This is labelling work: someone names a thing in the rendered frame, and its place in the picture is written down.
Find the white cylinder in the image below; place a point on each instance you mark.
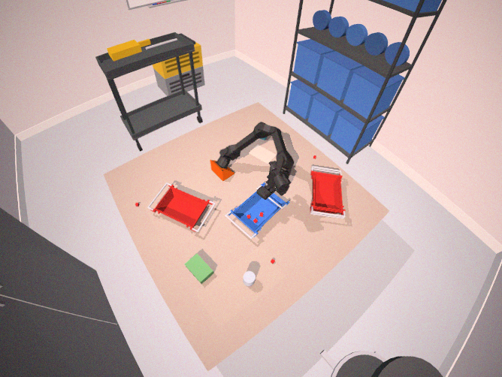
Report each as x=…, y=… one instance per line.
x=249, y=278

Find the light green block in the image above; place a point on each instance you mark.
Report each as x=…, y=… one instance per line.
x=199, y=268

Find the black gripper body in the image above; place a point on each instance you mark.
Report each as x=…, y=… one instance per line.
x=265, y=192

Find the blue plastic tray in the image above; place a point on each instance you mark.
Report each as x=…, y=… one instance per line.
x=255, y=205

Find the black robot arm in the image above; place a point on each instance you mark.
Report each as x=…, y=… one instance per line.
x=279, y=175

